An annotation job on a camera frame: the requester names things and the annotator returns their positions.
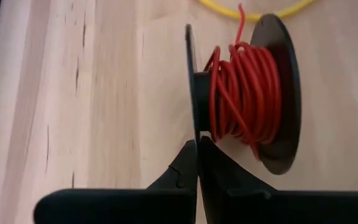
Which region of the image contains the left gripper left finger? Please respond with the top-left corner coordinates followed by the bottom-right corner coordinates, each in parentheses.
top-left (32, 139), bottom-right (198, 224)

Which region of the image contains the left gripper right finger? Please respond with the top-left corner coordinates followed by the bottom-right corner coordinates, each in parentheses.
top-left (197, 136), bottom-right (358, 224)

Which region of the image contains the black plastic cord spool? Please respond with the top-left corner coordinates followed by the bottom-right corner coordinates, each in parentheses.
top-left (184, 13), bottom-right (303, 176)

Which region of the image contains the thin yellow cord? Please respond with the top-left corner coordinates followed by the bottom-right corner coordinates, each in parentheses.
top-left (196, 0), bottom-right (319, 23)

